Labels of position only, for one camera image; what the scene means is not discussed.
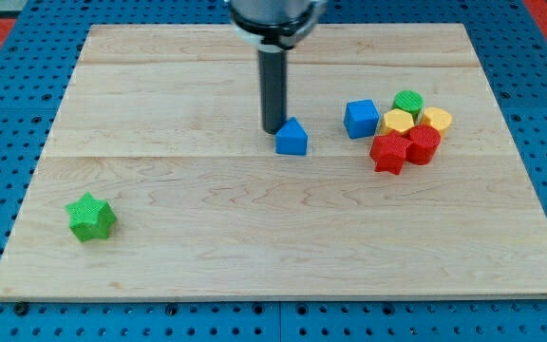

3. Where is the red cylinder block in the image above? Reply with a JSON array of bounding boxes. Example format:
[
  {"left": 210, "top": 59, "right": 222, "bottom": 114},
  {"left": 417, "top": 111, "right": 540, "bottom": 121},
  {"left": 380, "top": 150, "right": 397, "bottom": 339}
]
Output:
[{"left": 406, "top": 125, "right": 442, "bottom": 165}]

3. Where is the red star block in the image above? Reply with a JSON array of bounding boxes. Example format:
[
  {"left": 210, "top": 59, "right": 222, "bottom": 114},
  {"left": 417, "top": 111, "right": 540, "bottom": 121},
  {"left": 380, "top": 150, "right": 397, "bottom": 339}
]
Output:
[{"left": 369, "top": 131, "right": 413, "bottom": 175}]

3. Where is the green star block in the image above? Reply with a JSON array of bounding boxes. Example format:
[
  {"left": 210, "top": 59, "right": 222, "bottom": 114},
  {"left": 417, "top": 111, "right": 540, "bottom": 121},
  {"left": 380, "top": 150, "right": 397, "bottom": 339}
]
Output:
[{"left": 65, "top": 192, "right": 117, "bottom": 242}]

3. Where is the blue cube block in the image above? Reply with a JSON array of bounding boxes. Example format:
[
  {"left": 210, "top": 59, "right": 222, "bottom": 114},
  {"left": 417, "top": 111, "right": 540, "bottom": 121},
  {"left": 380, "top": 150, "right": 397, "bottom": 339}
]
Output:
[{"left": 343, "top": 99, "right": 380, "bottom": 139}]

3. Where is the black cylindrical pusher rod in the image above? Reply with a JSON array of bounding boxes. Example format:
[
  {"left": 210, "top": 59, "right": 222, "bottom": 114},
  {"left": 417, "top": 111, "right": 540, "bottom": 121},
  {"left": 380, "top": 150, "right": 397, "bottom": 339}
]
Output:
[{"left": 257, "top": 51, "right": 287, "bottom": 135}]

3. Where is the yellow hexagon block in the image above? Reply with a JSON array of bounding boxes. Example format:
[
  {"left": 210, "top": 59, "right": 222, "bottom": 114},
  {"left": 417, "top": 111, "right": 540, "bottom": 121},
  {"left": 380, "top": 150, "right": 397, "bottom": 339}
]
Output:
[{"left": 379, "top": 108, "right": 415, "bottom": 135}]

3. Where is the light wooden board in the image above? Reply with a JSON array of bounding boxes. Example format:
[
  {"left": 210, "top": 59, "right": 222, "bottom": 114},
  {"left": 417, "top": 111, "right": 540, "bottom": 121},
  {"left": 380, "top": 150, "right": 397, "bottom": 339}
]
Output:
[{"left": 0, "top": 24, "right": 547, "bottom": 303}]

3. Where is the blue triangle block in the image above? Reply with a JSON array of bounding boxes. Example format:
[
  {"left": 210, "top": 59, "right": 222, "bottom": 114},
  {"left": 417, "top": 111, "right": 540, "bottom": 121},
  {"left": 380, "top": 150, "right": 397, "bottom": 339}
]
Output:
[{"left": 274, "top": 117, "right": 309, "bottom": 156}]

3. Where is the green cylinder block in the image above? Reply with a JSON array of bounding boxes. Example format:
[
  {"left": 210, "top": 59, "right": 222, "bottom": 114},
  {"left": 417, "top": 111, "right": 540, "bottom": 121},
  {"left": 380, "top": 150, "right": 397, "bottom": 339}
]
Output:
[{"left": 392, "top": 89, "right": 424, "bottom": 121}]

